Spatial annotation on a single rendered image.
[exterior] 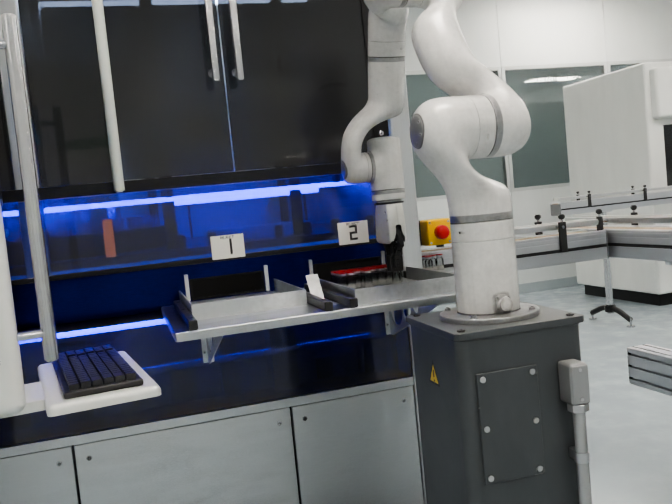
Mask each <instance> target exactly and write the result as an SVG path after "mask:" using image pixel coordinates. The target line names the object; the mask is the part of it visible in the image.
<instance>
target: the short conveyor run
mask: <svg viewBox="0 0 672 504"><path fill-rule="evenodd" d="M534 218H535V219H536V220H537V222H534V224H535V225H529V226H520V227H514V234H515V235H519V234H527V233H535V235H534V236H526V237H517V238H515V247H516V259H517V271H518V270H526V269H533V268H540V267H548V266H555V265H562V264H569V263H577V262H584V261H591V260H599V259H606V258H609V253H608V240H607V232H606V230H599V231H591V232H587V230H575V231H567V230H566V229H569V228H577V227H585V226H593V225H598V219H590V220H586V219H580V220H571V221H563V219H564V218H565V215H564V214H559V215H558V219H560V221H561V222H554V223H546V224H542V222H541V221H540V222H539V219H540V218H541V215H540V214H538V215H535V216H534ZM552 230H558V231H559V232H558V233H550V234H543V232H544V231H552ZM421 252H422V256H424V255H428V256H429V255H433V254H435V255H436V254H443V257H442V258H443V260H444V268H449V267H452V268H454V266H453V254H452V246H444V244H443V245H436V248H427V249H421Z"/></svg>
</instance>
